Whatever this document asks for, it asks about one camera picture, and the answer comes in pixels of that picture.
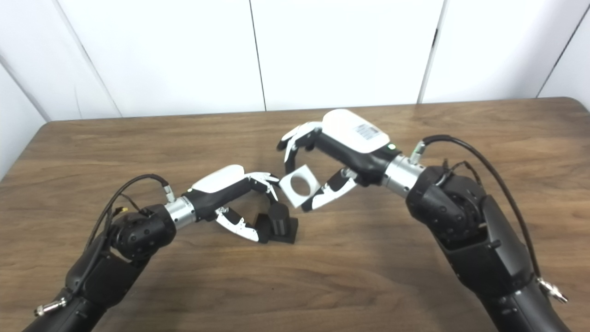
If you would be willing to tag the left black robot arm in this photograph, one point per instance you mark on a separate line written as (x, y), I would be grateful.
(101, 276)

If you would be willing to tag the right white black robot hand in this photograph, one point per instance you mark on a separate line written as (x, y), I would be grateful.
(350, 131)

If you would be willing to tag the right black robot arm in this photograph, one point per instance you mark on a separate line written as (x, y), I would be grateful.
(484, 249)

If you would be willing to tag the white square piece with hole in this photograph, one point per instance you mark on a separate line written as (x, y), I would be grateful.
(291, 197)

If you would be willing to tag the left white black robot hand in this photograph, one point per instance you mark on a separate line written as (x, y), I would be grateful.
(216, 180)

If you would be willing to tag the black peg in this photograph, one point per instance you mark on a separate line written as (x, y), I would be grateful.
(279, 219)

